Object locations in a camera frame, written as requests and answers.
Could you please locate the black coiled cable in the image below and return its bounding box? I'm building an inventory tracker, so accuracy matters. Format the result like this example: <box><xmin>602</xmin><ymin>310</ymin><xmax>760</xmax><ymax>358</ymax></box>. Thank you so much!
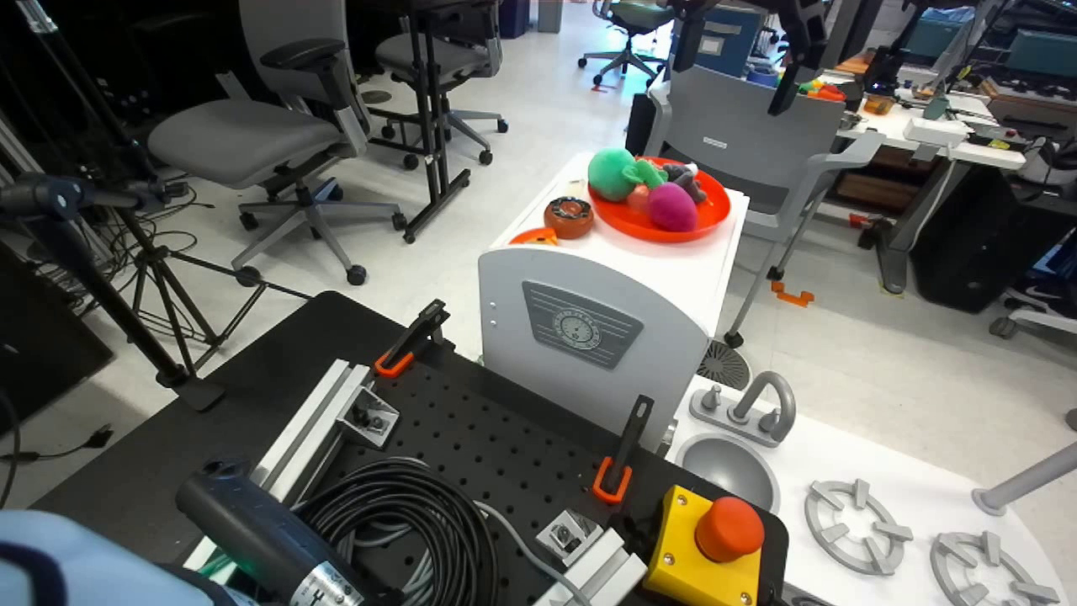
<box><xmin>296</xmin><ymin>453</ymin><xmax>499</xmax><ymax>606</ymax></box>

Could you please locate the black metal stand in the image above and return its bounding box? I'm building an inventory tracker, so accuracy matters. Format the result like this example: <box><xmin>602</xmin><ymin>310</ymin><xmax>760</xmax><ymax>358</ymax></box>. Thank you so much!
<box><xmin>396</xmin><ymin>0</ymin><xmax>478</xmax><ymax>246</ymax></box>

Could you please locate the silver mounting bracket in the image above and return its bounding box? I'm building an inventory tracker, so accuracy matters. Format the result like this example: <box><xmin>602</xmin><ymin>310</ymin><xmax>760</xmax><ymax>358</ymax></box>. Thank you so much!
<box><xmin>536</xmin><ymin>510</ymin><xmax>608</xmax><ymax>570</ymax></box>
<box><xmin>339</xmin><ymin>391</ymin><xmax>405</xmax><ymax>453</ymax></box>

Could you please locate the grey toy sink basin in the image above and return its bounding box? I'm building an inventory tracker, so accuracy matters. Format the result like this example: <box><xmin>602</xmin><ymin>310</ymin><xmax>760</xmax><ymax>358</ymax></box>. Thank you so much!
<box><xmin>678</xmin><ymin>436</ymin><xmax>780</xmax><ymax>515</ymax></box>

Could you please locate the dark purple plush toy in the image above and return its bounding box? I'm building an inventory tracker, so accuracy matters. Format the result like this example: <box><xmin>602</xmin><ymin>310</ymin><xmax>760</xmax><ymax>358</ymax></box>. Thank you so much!
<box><xmin>662</xmin><ymin>162</ymin><xmax>711</xmax><ymax>208</ymax></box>

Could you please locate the blue storage bin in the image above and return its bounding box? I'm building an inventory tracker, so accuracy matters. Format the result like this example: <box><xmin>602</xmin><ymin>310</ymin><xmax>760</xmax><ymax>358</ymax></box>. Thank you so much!
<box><xmin>700</xmin><ymin>5</ymin><xmax>770</xmax><ymax>82</ymax></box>

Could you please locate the grey round floor base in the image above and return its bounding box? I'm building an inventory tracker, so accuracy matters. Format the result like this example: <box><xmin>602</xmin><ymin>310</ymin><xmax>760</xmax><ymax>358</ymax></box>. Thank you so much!
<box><xmin>700</xmin><ymin>337</ymin><xmax>753</xmax><ymax>394</ymax></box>

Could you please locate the pink plush toy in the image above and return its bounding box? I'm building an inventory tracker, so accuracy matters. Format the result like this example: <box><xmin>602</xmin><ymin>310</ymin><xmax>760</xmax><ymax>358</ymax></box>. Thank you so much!
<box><xmin>642</xmin><ymin>181</ymin><xmax>700</xmax><ymax>237</ymax></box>

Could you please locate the grey toy faucet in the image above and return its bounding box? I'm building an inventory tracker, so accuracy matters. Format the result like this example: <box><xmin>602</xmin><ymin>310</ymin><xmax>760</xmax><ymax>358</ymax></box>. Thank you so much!
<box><xmin>688</xmin><ymin>368</ymin><xmax>800</xmax><ymax>453</ymax></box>

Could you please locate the grey plastic visitor chair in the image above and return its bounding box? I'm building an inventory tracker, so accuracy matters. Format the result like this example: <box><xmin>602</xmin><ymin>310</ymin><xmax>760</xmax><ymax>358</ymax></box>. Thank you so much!
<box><xmin>638</xmin><ymin>61</ymin><xmax>893</xmax><ymax>354</ymax></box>

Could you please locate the black camera tripod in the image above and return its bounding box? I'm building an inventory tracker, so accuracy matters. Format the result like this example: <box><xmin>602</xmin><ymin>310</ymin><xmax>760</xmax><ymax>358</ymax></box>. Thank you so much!
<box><xmin>19</xmin><ymin>199</ymin><xmax>321</xmax><ymax>394</ymax></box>

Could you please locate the green office chair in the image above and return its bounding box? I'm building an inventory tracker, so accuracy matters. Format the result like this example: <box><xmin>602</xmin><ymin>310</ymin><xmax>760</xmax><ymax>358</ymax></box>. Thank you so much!
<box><xmin>574</xmin><ymin>0</ymin><xmax>678</xmax><ymax>90</ymax></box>

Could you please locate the grey toy stove burner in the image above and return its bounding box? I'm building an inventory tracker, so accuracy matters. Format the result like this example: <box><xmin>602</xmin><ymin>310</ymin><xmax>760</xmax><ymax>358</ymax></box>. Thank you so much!
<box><xmin>926</xmin><ymin>529</ymin><xmax>1062</xmax><ymax>606</ymax></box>
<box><xmin>800</xmin><ymin>480</ymin><xmax>920</xmax><ymax>581</ymax></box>

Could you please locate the colourful small toys pile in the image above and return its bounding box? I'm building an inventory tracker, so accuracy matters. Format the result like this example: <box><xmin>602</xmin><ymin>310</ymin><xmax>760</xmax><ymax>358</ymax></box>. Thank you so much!
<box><xmin>800</xmin><ymin>72</ymin><xmax>856</xmax><ymax>113</ymax></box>

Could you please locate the white toy fridge cabinet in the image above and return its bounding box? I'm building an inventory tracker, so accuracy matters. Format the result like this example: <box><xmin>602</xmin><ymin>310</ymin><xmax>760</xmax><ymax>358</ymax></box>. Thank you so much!
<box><xmin>473</xmin><ymin>150</ymin><xmax>753</xmax><ymax>459</ymax></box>

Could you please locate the grey padded office chair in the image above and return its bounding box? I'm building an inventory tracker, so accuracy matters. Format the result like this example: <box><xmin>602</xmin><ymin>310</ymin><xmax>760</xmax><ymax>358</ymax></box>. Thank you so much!
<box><xmin>145</xmin><ymin>0</ymin><xmax>411</xmax><ymax>289</ymax></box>

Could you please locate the black computer tower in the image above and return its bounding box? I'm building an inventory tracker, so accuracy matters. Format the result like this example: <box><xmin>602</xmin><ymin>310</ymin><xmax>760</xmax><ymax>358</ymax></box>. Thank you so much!
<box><xmin>904</xmin><ymin>165</ymin><xmax>1039</xmax><ymax>317</ymax></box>

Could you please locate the orange floor tape marker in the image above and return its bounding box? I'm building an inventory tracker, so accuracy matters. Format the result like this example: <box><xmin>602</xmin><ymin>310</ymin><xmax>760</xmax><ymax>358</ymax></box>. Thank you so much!
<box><xmin>767</xmin><ymin>279</ymin><xmax>818</xmax><ymax>310</ymax></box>

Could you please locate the black stereo camera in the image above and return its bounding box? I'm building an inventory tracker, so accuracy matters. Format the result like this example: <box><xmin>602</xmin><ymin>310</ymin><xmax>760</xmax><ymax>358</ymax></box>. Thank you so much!
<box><xmin>0</xmin><ymin>173</ymin><xmax>145</xmax><ymax>223</ymax></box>

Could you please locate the small brown donut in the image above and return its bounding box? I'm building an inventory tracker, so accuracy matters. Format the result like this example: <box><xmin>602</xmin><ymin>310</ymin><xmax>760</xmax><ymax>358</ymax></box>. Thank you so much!
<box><xmin>541</xmin><ymin>195</ymin><xmax>598</xmax><ymax>243</ymax></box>

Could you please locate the yellow emergency stop box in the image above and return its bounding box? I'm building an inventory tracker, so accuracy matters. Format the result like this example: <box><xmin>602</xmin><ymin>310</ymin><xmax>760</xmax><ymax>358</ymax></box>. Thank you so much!
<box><xmin>638</xmin><ymin>482</ymin><xmax>770</xmax><ymax>606</ymax></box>

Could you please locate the orange round plate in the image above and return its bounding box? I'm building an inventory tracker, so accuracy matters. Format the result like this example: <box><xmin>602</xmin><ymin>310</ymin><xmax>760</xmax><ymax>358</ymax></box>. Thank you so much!
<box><xmin>586</xmin><ymin>152</ymin><xmax>735</xmax><ymax>246</ymax></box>

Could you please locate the grey metal pole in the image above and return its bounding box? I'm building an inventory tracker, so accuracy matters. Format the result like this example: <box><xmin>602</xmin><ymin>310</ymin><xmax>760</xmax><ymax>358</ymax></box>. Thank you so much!
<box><xmin>968</xmin><ymin>437</ymin><xmax>1077</xmax><ymax>522</ymax></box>

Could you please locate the green plush toy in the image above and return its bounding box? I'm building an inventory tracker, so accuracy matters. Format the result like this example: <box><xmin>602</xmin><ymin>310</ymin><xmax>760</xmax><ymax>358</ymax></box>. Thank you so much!
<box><xmin>586</xmin><ymin>146</ymin><xmax>668</xmax><ymax>207</ymax></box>

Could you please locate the grey chair base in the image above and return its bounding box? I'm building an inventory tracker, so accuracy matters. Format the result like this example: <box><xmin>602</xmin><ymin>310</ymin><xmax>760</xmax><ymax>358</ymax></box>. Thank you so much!
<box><xmin>987</xmin><ymin>283</ymin><xmax>1077</xmax><ymax>351</ymax></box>

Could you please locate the orange toy pizza slice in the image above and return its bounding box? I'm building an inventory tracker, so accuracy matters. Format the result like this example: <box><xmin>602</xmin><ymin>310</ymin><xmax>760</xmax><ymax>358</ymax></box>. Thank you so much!
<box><xmin>507</xmin><ymin>225</ymin><xmax>567</xmax><ymax>251</ymax></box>

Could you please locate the black stand pole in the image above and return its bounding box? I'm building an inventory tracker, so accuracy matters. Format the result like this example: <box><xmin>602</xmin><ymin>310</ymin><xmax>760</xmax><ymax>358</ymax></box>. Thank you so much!
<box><xmin>9</xmin><ymin>0</ymin><xmax>154</xmax><ymax>181</ymax></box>

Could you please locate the thin grey cable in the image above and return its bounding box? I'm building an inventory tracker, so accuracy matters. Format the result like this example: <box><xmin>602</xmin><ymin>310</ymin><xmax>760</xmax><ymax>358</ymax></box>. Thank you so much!
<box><xmin>472</xmin><ymin>499</ymin><xmax>586</xmax><ymax>603</ymax></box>

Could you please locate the long aluminium extrusion rail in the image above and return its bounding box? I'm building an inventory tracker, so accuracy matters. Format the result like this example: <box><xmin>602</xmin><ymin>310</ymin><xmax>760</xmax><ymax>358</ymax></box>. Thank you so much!
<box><xmin>183</xmin><ymin>358</ymin><xmax>377</xmax><ymax>575</ymax></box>

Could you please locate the black orange bar clamp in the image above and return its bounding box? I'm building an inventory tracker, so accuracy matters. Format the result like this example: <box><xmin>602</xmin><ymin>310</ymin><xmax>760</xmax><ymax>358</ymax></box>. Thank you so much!
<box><xmin>370</xmin><ymin>298</ymin><xmax>453</xmax><ymax>384</ymax></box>
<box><xmin>588</xmin><ymin>394</ymin><xmax>656</xmax><ymax>510</ymax></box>

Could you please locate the short aluminium extrusion rail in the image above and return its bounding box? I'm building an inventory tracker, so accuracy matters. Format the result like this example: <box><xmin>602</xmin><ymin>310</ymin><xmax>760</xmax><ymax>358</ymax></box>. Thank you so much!
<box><xmin>533</xmin><ymin>526</ymin><xmax>652</xmax><ymax>606</ymax></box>

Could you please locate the dark blue cylinder device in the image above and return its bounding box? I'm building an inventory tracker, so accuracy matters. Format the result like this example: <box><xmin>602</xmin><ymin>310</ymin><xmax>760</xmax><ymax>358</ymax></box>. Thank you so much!
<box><xmin>175</xmin><ymin>463</ymin><xmax>368</xmax><ymax>606</ymax></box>

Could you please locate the black power cable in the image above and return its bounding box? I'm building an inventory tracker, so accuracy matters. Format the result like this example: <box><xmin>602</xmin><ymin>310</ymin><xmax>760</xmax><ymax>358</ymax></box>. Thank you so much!
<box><xmin>0</xmin><ymin>384</ymin><xmax>119</xmax><ymax>511</ymax></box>

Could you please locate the white toy kitchen counter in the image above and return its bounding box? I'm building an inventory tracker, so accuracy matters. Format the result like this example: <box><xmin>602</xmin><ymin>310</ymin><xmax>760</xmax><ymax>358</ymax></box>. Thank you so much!
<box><xmin>668</xmin><ymin>373</ymin><xmax>1070</xmax><ymax>606</ymax></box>

